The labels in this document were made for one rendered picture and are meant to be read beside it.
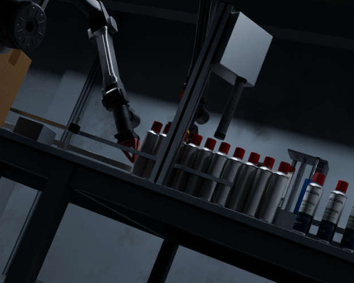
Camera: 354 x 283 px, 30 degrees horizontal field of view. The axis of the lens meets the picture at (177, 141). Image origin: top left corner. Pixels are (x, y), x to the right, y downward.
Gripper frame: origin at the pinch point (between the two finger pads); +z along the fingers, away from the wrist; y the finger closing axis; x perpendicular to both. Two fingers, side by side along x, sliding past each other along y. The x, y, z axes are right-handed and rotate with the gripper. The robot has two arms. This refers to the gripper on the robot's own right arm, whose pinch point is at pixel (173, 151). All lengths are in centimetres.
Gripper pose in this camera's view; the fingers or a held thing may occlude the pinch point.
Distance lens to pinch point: 230.3
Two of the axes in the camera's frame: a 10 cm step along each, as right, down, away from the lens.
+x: -2.6, -2.9, -9.2
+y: -9.0, -2.9, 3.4
